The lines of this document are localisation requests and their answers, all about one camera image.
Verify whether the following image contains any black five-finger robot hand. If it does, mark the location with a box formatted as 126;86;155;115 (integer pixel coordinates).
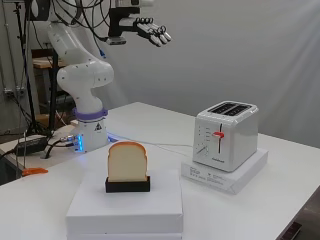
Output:
134;16;173;48

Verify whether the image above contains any toast bread slice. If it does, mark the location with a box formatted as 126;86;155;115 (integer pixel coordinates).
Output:
107;141;148;183

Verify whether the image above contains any wooden work table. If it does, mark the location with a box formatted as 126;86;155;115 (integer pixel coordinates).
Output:
32;49;68;131

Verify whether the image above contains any black tripod stand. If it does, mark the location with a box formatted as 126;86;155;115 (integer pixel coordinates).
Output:
12;0;46;136

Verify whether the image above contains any steel toaster with red lever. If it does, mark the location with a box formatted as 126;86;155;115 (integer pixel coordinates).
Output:
192;100;260;173

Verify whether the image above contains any black block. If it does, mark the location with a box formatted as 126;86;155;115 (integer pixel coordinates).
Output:
105;176;151;194

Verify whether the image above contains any black power brick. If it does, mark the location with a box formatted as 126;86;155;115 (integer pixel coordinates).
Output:
14;134;49;157

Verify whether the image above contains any white flat box with print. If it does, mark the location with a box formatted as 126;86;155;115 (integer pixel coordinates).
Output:
180;148;269;196

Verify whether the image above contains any orange clamp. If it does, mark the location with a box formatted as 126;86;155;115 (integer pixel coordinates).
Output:
21;167;49;177

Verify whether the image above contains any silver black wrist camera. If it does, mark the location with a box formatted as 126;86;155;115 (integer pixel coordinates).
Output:
105;35;128;46

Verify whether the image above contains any black cable with blue plug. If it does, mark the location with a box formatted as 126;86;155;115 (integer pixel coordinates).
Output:
79;0;108;60

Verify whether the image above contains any white cable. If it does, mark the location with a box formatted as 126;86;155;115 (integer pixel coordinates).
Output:
107;132;195;158

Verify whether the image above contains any grey wall outlet box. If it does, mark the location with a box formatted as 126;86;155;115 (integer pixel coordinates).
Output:
2;86;27;98

